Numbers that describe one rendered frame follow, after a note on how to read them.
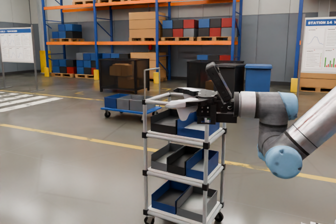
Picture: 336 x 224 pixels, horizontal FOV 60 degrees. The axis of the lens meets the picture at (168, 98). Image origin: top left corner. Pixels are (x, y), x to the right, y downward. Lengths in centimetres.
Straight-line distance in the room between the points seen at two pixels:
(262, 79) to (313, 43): 111
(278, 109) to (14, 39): 958
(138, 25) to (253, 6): 416
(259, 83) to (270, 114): 527
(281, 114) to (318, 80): 883
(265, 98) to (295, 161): 20
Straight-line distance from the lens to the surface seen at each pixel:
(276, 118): 83
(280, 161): 71
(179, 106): 78
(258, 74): 607
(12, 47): 1020
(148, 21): 1094
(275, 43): 1081
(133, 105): 531
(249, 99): 82
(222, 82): 81
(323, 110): 73
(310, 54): 621
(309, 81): 966
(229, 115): 84
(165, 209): 233
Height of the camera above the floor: 138
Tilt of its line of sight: 10 degrees down
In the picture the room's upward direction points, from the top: straight up
